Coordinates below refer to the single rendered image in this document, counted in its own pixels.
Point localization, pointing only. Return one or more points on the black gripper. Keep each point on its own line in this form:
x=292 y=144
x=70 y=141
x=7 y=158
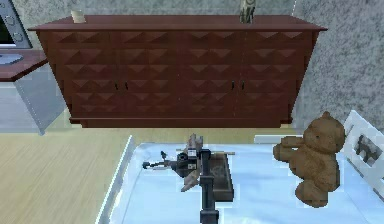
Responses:
x=181 y=164

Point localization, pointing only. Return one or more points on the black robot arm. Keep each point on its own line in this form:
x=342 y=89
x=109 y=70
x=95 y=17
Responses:
x=207 y=188

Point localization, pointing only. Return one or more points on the pinkish brown wooden instrument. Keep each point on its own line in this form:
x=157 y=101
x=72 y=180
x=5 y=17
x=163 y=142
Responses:
x=191 y=176

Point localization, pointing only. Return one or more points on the thin tan stick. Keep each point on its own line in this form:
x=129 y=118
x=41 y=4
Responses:
x=225 y=153

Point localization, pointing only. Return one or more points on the dark brown open box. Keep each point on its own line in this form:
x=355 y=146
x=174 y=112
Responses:
x=222 y=181

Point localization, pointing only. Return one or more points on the red-brown wooden sideboard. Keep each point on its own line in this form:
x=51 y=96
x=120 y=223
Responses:
x=173 y=73

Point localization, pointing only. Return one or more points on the white bed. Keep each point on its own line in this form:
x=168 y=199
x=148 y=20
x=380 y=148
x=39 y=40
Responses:
x=266 y=200

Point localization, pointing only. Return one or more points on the brown teddy bear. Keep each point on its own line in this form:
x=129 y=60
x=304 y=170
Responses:
x=316 y=166

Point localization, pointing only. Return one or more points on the small beige cup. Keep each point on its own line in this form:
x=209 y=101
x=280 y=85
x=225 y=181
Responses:
x=78 y=16

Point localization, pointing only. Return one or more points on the grey round plate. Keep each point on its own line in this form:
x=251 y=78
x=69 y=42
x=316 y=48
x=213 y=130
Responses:
x=8 y=59

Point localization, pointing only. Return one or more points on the white pillow dark print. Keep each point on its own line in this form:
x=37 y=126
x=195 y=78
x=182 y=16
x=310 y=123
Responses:
x=358 y=133

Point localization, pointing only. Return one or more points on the grey framed television set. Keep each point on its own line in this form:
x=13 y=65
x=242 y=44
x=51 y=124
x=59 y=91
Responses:
x=15 y=30

